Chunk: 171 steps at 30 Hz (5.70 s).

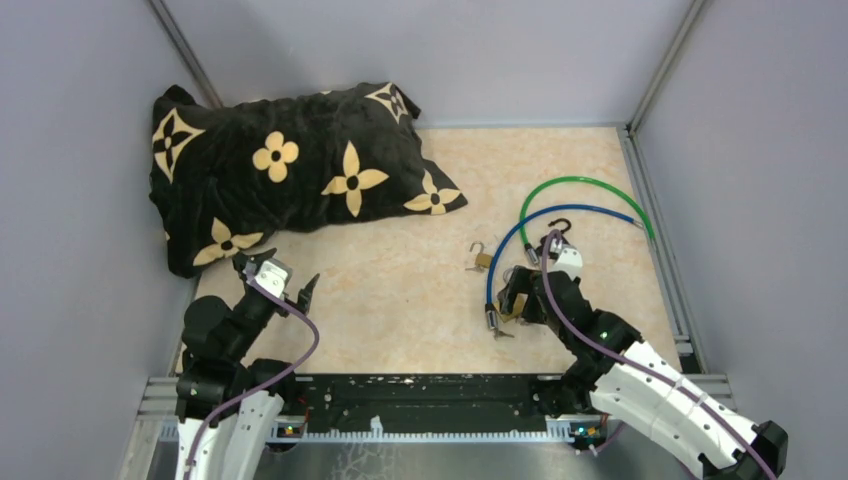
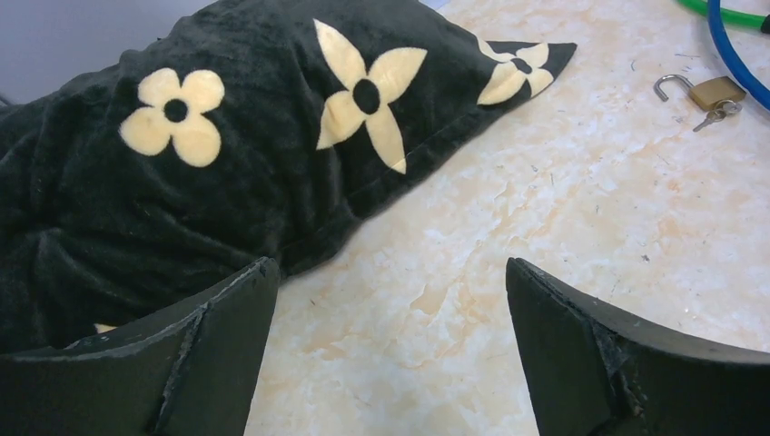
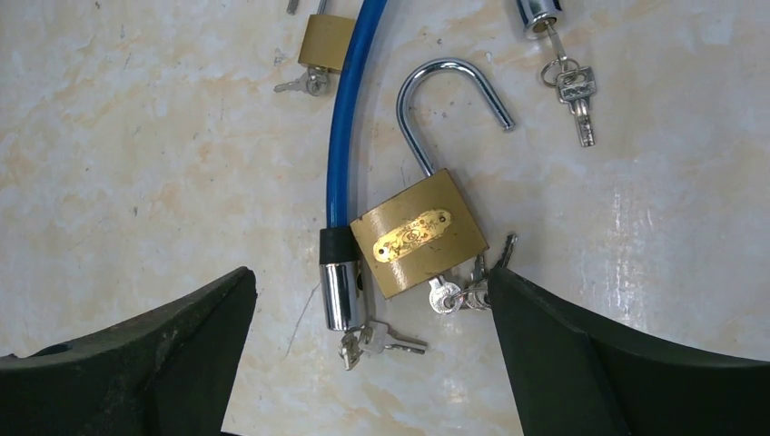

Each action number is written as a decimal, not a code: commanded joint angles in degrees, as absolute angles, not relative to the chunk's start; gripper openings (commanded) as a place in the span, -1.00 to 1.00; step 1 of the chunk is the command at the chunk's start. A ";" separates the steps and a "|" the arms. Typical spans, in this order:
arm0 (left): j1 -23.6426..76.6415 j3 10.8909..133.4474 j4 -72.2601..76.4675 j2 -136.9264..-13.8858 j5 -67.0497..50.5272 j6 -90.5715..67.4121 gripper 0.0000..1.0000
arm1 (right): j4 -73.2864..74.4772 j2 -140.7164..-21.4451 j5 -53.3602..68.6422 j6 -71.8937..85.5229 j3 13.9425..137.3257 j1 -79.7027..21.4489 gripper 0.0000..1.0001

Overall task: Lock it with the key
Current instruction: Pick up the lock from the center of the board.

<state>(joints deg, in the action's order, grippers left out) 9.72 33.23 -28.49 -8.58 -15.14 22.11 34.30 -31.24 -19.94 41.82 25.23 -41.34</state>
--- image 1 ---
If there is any large brass padlock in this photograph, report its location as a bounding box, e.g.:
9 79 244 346
496 292 527 323

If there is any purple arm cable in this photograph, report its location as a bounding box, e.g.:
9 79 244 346
540 229 778 480
182 278 322 480

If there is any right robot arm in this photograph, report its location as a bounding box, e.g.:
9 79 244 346
498 267 789 479

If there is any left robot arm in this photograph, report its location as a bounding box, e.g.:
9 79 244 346
175 249 320 479

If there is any small brass padlock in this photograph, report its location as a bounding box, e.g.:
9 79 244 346
465 241 494 273

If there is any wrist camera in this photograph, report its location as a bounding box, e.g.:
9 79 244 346
550 244 584 279
254 258 293 300

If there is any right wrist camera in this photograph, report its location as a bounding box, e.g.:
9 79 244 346
550 244 584 279

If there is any green cable lock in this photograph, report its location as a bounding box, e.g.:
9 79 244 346
519 175 657 247

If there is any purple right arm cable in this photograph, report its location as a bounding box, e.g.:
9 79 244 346
540 229 778 480

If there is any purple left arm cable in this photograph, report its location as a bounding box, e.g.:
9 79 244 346
182 278 322 480

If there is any blue cable lock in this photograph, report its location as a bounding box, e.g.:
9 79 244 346
483 203 645 334

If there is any black pillow with cream flowers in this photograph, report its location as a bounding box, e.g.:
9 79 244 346
149 81 467 278

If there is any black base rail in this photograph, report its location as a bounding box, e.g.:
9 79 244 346
135 372 738 446

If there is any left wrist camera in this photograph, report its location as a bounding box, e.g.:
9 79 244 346
254 258 293 300

